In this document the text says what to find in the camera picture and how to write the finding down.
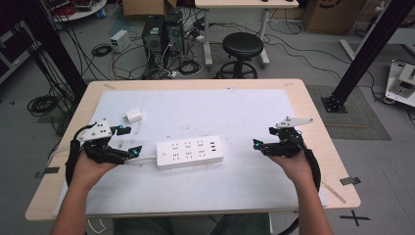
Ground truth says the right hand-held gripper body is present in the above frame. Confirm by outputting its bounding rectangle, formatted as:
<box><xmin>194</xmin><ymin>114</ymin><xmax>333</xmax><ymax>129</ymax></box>
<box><xmin>260</xmin><ymin>116</ymin><xmax>314</xmax><ymax>160</ymax></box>

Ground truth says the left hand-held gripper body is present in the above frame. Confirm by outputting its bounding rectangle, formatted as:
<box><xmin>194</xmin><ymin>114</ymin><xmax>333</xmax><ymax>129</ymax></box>
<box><xmin>72</xmin><ymin>118</ymin><xmax>131</xmax><ymax>165</ymax></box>

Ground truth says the white charger plug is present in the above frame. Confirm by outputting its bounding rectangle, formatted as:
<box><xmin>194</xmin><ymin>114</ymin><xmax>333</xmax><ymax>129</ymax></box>
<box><xmin>122</xmin><ymin>108</ymin><xmax>144</xmax><ymax>125</ymax></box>

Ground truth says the white power strip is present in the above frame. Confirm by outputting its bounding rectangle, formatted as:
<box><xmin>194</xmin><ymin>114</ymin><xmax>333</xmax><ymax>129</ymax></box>
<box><xmin>156</xmin><ymin>134</ymin><xmax>225</xmax><ymax>170</ymax></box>

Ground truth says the person's right hand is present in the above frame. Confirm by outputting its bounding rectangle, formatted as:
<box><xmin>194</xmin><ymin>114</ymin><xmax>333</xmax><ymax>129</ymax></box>
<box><xmin>268</xmin><ymin>150</ymin><xmax>316</xmax><ymax>194</ymax></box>

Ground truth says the person's left hand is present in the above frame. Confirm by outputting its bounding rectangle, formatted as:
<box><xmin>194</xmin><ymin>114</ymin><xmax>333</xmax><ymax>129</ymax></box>
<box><xmin>70</xmin><ymin>150</ymin><xmax>119</xmax><ymax>193</ymax></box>

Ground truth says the wooden table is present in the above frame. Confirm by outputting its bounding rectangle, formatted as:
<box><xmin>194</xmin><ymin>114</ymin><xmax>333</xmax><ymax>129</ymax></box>
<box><xmin>24</xmin><ymin>77</ymin><xmax>361</xmax><ymax>222</ymax></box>

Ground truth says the white table mat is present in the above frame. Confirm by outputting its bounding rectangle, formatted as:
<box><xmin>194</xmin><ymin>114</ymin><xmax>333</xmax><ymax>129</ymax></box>
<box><xmin>53</xmin><ymin>88</ymin><xmax>328</xmax><ymax>218</ymax></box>

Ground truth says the grey tape piece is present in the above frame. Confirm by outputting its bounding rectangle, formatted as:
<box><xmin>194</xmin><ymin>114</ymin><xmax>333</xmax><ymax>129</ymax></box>
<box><xmin>339</xmin><ymin>176</ymin><xmax>362</xmax><ymax>187</ymax></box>
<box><xmin>34</xmin><ymin>166</ymin><xmax>61</xmax><ymax>179</ymax></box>

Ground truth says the thin wooden stick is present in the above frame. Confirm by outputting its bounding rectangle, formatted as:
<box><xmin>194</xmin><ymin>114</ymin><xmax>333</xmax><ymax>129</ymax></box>
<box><xmin>321</xmin><ymin>180</ymin><xmax>347</xmax><ymax>206</ymax></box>

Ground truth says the grey floor mat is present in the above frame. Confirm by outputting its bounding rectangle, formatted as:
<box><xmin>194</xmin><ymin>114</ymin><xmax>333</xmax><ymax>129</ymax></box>
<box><xmin>306</xmin><ymin>84</ymin><xmax>392</xmax><ymax>142</ymax></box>

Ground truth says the white power supply box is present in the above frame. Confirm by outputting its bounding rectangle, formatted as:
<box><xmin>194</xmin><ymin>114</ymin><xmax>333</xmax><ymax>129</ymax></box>
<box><xmin>110</xmin><ymin>28</ymin><xmax>131</xmax><ymax>54</ymax></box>

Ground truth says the black round stool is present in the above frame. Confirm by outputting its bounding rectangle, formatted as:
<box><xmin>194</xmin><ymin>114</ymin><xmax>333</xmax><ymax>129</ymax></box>
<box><xmin>215</xmin><ymin>31</ymin><xmax>264</xmax><ymax>80</ymax></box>

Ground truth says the black computer tower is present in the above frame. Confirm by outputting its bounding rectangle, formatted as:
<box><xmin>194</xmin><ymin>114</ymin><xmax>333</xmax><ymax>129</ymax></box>
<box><xmin>142</xmin><ymin>15</ymin><xmax>165</xmax><ymax>57</ymax></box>
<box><xmin>162</xmin><ymin>11</ymin><xmax>186</xmax><ymax>57</ymax></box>

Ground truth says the grey metal rack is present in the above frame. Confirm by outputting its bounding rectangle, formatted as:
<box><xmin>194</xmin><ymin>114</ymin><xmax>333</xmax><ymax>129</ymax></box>
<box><xmin>0</xmin><ymin>19</ymin><xmax>42</xmax><ymax>86</ymax></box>

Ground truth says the round white table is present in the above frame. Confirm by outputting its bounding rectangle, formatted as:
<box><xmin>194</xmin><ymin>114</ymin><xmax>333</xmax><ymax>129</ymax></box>
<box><xmin>42</xmin><ymin>0</ymin><xmax>108</xmax><ymax>24</ymax></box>

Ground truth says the small cardboard box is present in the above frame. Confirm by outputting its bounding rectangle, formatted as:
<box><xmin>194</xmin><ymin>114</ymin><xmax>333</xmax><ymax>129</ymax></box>
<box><xmin>121</xmin><ymin>0</ymin><xmax>177</xmax><ymax>18</ymax></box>

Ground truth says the large cardboard box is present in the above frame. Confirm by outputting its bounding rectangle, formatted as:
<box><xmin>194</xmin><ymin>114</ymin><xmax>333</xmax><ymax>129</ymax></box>
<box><xmin>301</xmin><ymin>0</ymin><xmax>368</xmax><ymax>35</ymax></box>

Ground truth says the white device on wheels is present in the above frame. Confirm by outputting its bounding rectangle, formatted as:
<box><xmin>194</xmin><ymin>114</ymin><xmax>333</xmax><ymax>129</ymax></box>
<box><xmin>385</xmin><ymin>59</ymin><xmax>415</xmax><ymax>109</ymax></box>

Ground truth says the white desk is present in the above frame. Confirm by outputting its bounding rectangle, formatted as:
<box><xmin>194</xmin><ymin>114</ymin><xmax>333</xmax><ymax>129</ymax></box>
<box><xmin>194</xmin><ymin>0</ymin><xmax>300</xmax><ymax>69</ymax></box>

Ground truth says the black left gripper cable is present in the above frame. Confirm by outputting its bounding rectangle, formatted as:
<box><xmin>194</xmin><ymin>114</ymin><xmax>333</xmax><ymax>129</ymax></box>
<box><xmin>64</xmin><ymin>122</ymin><xmax>99</xmax><ymax>188</ymax></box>

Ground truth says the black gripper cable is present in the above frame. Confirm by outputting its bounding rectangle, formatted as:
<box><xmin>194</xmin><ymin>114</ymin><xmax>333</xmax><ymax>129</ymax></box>
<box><xmin>292</xmin><ymin>130</ymin><xmax>323</xmax><ymax>193</ymax></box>
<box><xmin>64</xmin><ymin>122</ymin><xmax>99</xmax><ymax>188</ymax></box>

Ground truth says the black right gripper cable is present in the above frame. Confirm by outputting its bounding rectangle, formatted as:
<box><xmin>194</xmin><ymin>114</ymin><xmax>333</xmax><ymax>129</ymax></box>
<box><xmin>292</xmin><ymin>130</ymin><xmax>323</xmax><ymax>193</ymax></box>

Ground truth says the large black cable coil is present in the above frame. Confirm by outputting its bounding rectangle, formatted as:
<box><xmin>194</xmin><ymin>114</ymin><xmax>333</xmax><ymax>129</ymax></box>
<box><xmin>26</xmin><ymin>95</ymin><xmax>60</xmax><ymax>118</ymax></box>

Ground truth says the small black cable coil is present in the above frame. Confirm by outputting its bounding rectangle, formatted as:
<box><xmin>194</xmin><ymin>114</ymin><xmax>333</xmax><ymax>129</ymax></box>
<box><xmin>91</xmin><ymin>43</ymin><xmax>114</xmax><ymax>58</ymax></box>

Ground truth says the white cable loop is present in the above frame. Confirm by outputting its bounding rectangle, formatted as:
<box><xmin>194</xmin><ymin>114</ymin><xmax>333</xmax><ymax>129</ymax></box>
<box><xmin>86</xmin><ymin>217</ymin><xmax>109</xmax><ymax>235</ymax></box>

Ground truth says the black cable bundle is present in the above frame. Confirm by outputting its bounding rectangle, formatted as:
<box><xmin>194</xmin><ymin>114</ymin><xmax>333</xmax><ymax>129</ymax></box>
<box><xmin>177</xmin><ymin>59</ymin><xmax>202</xmax><ymax>75</ymax></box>

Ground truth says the black metal post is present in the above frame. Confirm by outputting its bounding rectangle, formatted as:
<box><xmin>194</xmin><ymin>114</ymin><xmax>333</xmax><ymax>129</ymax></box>
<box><xmin>13</xmin><ymin>0</ymin><xmax>88</xmax><ymax>99</ymax></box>
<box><xmin>321</xmin><ymin>0</ymin><xmax>415</xmax><ymax>114</ymax></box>

